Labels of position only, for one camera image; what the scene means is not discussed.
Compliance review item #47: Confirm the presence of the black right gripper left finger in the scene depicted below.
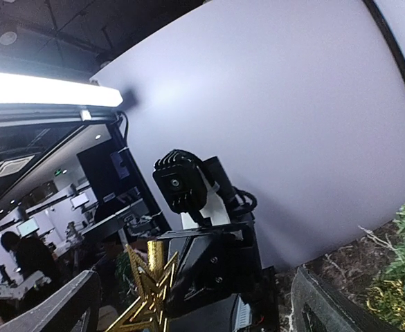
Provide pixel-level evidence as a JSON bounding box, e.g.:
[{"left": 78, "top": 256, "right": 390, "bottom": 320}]
[{"left": 0, "top": 270, "right": 101, "bottom": 332}]

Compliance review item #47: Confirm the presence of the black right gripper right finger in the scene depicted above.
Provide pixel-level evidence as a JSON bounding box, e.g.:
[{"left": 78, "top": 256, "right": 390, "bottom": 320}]
[{"left": 291, "top": 267, "right": 398, "bottom": 332}]

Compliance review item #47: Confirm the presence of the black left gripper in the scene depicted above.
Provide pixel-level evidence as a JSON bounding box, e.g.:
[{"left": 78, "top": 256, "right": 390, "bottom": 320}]
[{"left": 157, "top": 221, "right": 263, "bottom": 315}]

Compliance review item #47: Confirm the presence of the gold star tree topper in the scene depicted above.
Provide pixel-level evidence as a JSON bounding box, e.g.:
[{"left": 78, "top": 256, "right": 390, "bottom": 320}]
[{"left": 107, "top": 240, "right": 178, "bottom": 331}]

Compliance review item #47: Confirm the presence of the person in background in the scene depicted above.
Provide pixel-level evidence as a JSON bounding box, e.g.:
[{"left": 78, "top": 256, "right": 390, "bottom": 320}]
[{"left": 1, "top": 231, "right": 63, "bottom": 312}]

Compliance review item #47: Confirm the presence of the bright ceiling light panel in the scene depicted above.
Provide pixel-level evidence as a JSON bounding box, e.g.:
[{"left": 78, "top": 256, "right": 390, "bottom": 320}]
[{"left": 0, "top": 73, "right": 123, "bottom": 107}]

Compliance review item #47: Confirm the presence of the grey slotted cable duct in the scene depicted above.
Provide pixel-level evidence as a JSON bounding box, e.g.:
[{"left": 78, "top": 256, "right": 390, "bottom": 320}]
[{"left": 234, "top": 297, "right": 252, "bottom": 331}]

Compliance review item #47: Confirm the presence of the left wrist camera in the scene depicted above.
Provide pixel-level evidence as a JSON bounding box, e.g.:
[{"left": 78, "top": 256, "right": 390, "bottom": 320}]
[{"left": 152, "top": 149, "right": 258, "bottom": 230}]

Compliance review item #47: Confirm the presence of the left black frame post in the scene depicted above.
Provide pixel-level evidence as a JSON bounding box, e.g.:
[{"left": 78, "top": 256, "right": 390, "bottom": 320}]
[{"left": 362, "top": 0, "right": 405, "bottom": 86}]

